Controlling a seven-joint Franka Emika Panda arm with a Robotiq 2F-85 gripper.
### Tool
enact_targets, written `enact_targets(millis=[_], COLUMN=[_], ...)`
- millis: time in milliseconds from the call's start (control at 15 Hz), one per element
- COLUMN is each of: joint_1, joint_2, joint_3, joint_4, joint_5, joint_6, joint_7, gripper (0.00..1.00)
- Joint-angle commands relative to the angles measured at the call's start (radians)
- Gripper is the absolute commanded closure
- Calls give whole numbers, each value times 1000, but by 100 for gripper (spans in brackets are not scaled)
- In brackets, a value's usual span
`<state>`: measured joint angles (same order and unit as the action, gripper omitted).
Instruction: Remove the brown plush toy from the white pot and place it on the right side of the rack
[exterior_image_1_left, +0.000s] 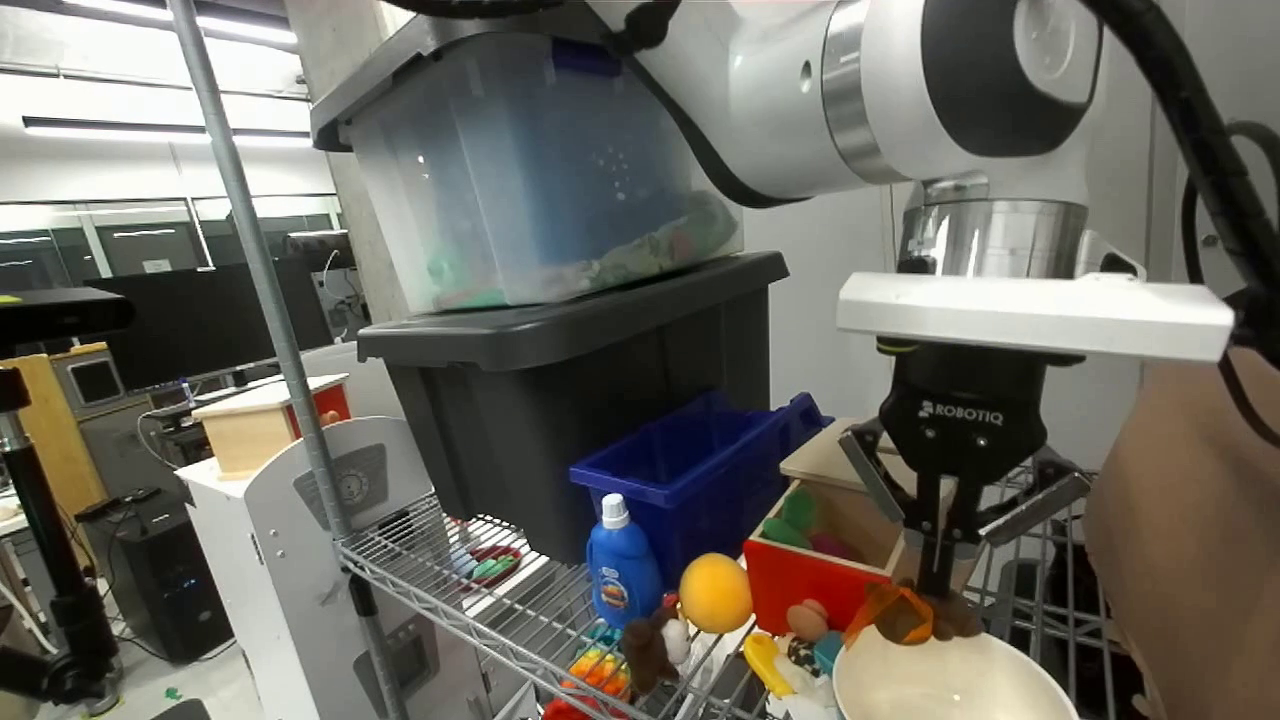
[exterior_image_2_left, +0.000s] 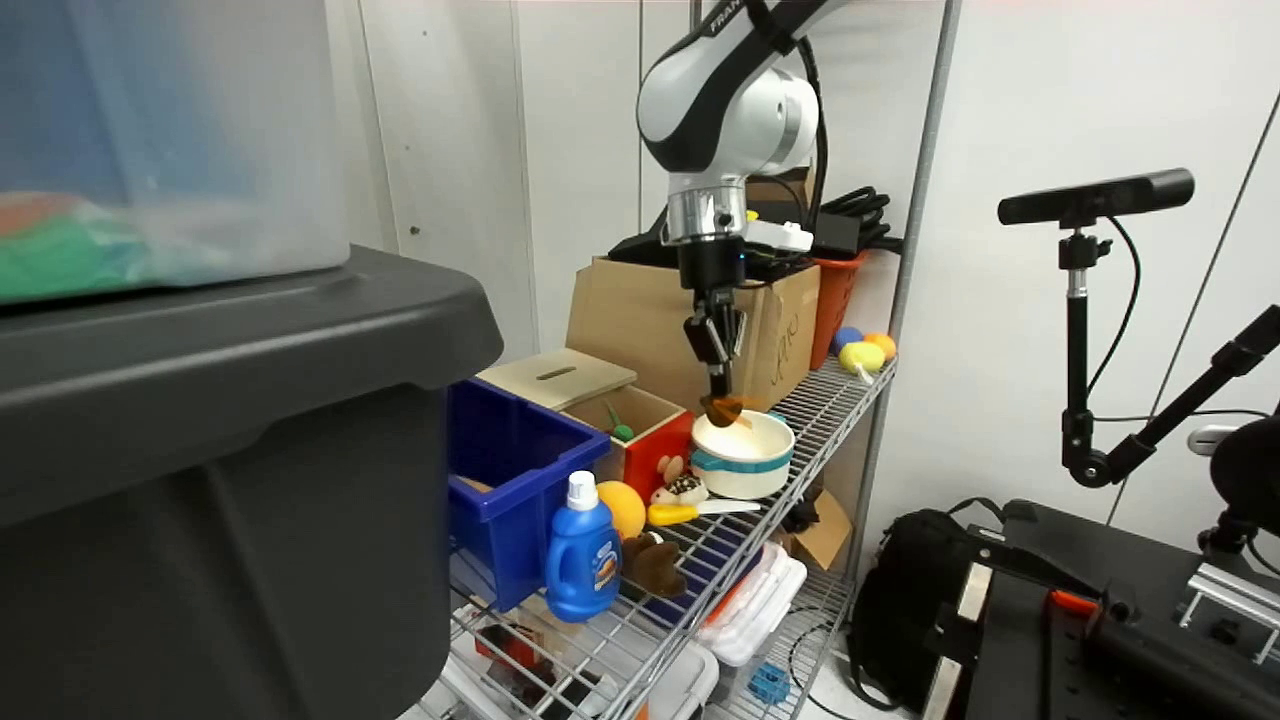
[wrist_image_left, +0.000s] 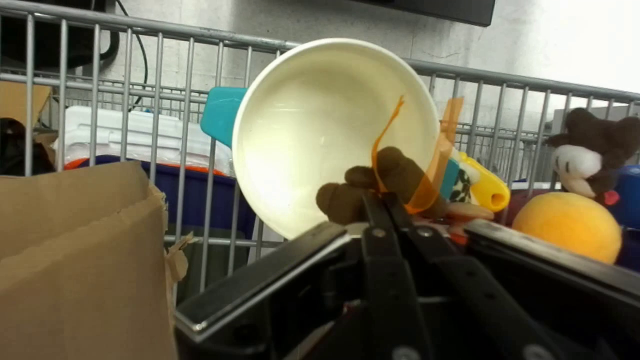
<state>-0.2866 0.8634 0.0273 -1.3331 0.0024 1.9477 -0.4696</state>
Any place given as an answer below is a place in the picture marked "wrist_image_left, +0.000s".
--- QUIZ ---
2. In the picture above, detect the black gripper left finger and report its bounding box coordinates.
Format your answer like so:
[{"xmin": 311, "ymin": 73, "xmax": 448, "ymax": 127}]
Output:
[{"xmin": 361, "ymin": 193, "xmax": 436, "ymax": 360}]

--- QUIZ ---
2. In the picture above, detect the dark blue container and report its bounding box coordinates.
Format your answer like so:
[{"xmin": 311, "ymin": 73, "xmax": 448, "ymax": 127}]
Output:
[{"xmin": 65, "ymin": 156, "xmax": 257, "ymax": 239}]

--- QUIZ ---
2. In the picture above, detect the yellow ball toy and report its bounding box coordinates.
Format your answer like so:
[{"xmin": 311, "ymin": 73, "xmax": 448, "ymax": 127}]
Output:
[{"xmin": 509, "ymin": 191, "xmax": 624, "ymax": 267}]

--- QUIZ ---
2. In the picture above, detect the yellow plastic toy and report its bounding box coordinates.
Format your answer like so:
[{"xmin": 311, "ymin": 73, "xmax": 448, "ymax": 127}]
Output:
[{"xmin": 454, "ymin": 150, "xmax": 512, "ymax": 214}]

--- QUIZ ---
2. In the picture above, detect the white plastic container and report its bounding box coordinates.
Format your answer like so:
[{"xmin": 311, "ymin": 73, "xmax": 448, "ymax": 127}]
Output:
[{"xmin": 61, "ymin": 105, "xmax": 235, "ymax": 178}]

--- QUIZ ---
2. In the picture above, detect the large cardboard box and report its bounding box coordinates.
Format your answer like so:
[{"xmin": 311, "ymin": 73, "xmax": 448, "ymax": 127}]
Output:
[{"xmin": 0, "ymin": 160, "xmax": 193, "ymax": 360}]

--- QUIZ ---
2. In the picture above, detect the brown plush toy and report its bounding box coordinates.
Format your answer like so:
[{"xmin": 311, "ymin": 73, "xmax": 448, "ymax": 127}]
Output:
[{"xmin": 313, "ymin": 94, "xmax": 465, "ymax": 229}]

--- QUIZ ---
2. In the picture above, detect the white pot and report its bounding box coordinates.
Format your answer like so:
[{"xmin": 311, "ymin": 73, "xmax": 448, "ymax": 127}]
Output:
[{"xmin": 197, "ymin": 37, "xmax": 443, "ymax": 243}]

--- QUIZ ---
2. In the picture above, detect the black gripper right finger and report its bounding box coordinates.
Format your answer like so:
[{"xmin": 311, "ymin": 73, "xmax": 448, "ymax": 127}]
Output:
[{"xmin": 389, "ymin": 199, "xmax": 567, "ymax": 360}]

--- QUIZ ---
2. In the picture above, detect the black floor cable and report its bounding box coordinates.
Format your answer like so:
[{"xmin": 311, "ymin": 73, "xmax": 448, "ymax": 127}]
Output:
[{"xmin": 113, "ymin": 0, "xmax": 152, "ymax": 115}]

